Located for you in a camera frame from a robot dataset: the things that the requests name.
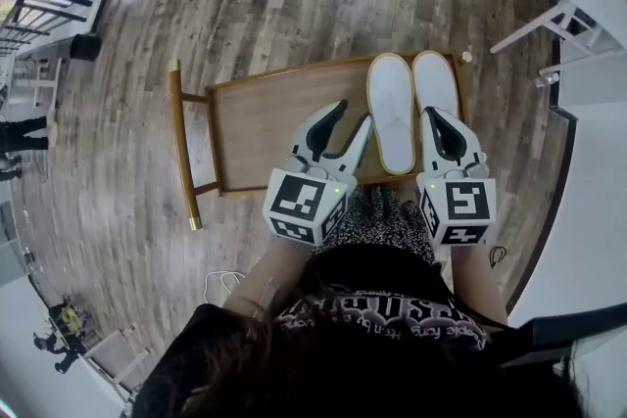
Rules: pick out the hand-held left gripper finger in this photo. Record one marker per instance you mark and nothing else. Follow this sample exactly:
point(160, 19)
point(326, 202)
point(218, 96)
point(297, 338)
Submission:
point(357, 152)
point(301, 142)

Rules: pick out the black flat device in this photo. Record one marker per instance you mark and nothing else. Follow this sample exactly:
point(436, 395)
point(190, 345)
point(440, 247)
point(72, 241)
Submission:
point(563, 328)

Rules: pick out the white desk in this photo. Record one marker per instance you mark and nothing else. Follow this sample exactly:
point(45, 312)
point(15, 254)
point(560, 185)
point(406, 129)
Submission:
point(36, 83)
point(105, 345)

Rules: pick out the wooden cart with gold frame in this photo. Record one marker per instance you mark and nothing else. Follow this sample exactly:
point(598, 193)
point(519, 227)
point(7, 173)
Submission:
point(274, 112)

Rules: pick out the white slipper with tan edge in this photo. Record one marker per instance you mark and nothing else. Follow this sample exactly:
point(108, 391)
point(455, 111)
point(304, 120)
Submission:
point(436, 83)
point(391, 112)

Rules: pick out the person's black printed shirt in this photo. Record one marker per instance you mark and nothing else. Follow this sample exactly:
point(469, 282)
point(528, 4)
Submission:
point(382, 308)

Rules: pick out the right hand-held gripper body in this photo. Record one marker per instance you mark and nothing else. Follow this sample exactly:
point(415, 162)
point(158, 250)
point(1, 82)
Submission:
point(465, 205)

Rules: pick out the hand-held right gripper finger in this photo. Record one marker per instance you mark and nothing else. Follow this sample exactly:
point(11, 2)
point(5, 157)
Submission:
point(430, 156)
point(476, 152)

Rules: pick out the person's right forearm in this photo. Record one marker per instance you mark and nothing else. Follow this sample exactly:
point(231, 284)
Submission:
point(477, 284)

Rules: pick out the person's left forearm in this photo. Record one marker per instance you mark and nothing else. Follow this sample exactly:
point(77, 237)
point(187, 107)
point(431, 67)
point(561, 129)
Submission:
point(274, 269)

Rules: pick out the person's spotted trousers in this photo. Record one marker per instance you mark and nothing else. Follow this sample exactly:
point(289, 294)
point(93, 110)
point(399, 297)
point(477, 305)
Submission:
point(377, 220)

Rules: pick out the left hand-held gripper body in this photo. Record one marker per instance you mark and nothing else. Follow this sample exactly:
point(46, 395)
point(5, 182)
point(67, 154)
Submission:
point(299, 200)

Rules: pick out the black trash bin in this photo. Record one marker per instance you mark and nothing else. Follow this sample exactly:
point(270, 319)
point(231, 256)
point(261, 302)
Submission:
point(85, 46)

